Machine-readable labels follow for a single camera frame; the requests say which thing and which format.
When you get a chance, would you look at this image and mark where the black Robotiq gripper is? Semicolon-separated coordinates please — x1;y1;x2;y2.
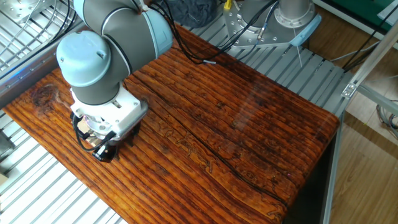
92;123;142;164

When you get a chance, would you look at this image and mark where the wooden Jenga tower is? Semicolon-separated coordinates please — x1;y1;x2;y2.
76;118;98;147

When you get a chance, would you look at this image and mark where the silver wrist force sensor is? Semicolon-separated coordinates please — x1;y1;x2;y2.
85;114;114;141

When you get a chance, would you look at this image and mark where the wood grain table cover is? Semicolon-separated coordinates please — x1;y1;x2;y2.
2;23;340;224

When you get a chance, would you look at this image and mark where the dark grey cloth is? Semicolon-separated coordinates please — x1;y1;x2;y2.
164;0;218;29

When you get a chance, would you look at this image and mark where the perforated silver plate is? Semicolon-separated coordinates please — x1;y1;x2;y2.
0;0;47;24

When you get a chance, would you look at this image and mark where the aluminium table leg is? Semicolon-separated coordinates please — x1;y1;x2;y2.
322;113;345;224

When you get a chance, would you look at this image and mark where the aluminium cross beam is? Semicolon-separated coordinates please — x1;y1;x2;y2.
357;85;398;116

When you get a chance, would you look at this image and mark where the green panel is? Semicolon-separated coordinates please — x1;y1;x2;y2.
329;0;398;32

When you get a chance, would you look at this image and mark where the white printed wrist mount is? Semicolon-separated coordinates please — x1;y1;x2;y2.
70;86;149;141

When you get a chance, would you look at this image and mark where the black looped mount cable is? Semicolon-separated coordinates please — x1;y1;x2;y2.
71;113;118;152

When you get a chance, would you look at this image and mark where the grey aluminium rail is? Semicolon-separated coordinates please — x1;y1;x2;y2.
0;30;85;108

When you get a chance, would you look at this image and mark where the black cable bundle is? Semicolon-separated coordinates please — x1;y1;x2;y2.
155;0;280;66

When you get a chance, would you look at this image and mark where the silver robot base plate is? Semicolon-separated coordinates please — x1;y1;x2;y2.
223;0;323;50

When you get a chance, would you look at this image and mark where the black cable with metal connector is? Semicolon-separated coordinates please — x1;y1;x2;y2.
256;0;279;43

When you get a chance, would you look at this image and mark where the aluminium frame post with bracket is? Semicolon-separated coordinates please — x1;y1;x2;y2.
341;21;398;100

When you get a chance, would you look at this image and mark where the grey cable coil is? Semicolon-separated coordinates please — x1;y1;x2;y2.
375;104;398;139

